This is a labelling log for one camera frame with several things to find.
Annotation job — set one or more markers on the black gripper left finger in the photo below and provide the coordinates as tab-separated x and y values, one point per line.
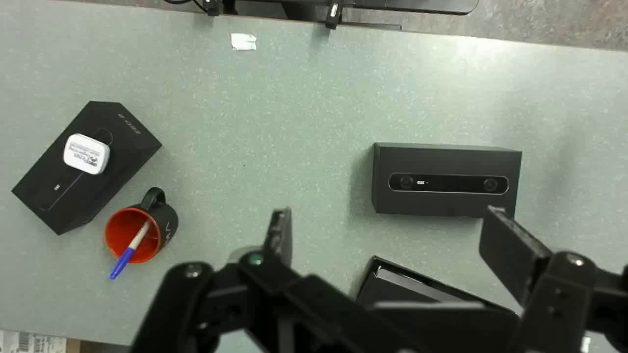
277	236

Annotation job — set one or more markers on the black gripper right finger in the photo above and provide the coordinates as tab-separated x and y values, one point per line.
513	252

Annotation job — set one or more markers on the blue and white pen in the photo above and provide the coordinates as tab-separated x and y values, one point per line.
130	254

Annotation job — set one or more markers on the black cup with red inside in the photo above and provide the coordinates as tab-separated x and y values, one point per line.
140	230

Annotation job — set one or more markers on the white tape piece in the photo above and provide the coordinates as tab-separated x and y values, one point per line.
244	42

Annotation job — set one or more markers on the black box with round recess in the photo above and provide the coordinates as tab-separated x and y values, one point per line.
85	168

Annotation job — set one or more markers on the white charger adapter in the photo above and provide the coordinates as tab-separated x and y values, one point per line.
87	154

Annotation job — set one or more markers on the white printed paper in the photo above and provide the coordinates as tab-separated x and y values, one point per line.
30	342

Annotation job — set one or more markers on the black box with camera print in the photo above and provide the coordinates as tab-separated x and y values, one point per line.
448	179

